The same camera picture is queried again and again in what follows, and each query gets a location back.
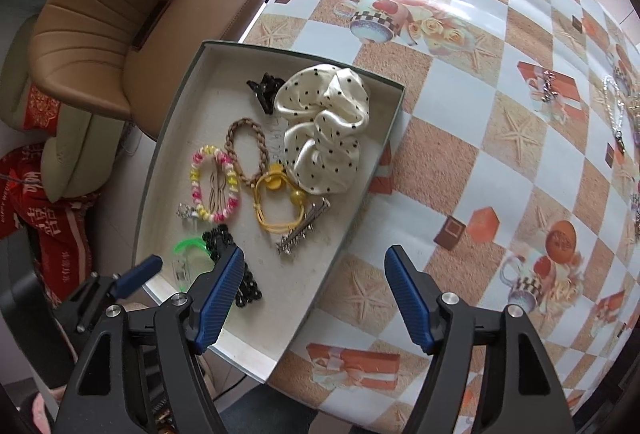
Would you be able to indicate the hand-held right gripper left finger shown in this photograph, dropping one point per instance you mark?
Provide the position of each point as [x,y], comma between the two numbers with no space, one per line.
[220,299]

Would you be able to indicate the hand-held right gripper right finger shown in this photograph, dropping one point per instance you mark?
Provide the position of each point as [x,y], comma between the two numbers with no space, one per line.
[407,299]

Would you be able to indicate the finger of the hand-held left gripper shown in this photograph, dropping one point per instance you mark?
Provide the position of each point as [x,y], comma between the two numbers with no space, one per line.
[140,271]

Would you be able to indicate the black hair claw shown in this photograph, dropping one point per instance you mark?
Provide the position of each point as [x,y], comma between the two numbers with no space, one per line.
[247,286]

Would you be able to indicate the grey cardboard box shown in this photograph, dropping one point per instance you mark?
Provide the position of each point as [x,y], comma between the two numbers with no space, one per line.
[320,259]

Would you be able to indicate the green clear hair clip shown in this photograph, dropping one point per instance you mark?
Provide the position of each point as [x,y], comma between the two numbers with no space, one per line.
[187,246]

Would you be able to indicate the red printed cloth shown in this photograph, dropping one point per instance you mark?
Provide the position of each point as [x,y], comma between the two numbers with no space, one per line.
[55,239]

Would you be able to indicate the small silver charm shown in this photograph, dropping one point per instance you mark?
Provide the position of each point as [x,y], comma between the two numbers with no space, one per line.
[185,211]

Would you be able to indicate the brown bobby pins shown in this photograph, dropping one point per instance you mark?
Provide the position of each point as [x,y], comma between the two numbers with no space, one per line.
[218,194]

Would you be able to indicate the beige chair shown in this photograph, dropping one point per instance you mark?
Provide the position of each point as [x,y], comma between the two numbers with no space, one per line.
[65,154]

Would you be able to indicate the printed checkered tablecloth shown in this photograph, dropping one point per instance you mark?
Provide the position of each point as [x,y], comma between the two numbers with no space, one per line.
[450,164]

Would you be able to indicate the white polka dot scrunchie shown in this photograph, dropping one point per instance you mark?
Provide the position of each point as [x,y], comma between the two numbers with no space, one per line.
[320,139]

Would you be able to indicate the small dark hair claw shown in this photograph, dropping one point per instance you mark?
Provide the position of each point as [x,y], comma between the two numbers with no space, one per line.
[265,89]

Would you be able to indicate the small silver hair clip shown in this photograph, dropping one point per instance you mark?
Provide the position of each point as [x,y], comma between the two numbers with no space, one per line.
[548,86]

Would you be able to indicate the brown leather chair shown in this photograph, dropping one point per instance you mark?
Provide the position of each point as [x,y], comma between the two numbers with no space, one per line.
[125,14]

